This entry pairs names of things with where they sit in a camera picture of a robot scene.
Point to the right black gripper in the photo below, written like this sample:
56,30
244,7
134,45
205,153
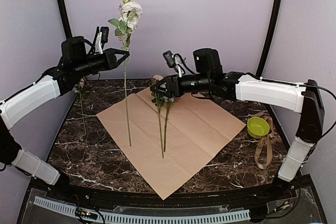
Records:
173,86

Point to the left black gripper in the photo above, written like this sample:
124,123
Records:
109,61

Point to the pale pink fake flower stem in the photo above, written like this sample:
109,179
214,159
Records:
158,101

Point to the pink rose fake flower stem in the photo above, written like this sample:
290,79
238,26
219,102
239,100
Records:
78,89

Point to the white fake flower stem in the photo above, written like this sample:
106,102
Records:
130,13

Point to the green and pink wrapping paper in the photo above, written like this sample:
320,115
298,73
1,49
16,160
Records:
196,131

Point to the lime green plastic bowl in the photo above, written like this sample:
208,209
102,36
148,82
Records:
257,127

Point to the blue fake flower stem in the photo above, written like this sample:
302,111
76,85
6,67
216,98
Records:
168,107

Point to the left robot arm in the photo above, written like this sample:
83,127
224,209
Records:
75,63

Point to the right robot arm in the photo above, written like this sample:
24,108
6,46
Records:
302,98

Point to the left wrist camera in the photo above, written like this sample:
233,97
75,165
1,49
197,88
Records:
101,37

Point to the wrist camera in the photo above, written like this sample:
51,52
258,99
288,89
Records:
101,37
175,62

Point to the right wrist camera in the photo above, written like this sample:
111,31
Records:
175,62

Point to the left black frame post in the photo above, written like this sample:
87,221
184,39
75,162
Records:
64,18

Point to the black frame post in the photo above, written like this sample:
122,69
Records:
269,37
64,18

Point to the white slotted cable duct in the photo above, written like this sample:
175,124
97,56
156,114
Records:
141,215

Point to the black front table rail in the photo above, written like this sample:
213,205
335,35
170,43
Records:
108,198

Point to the right black frame post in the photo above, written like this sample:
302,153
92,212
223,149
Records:
269,37

